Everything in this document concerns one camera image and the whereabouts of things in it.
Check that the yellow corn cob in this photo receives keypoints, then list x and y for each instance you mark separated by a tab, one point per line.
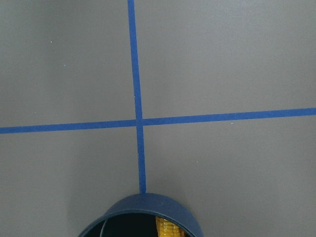
166	228

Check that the dark blue saucepan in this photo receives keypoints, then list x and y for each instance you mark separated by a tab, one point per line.
135	216

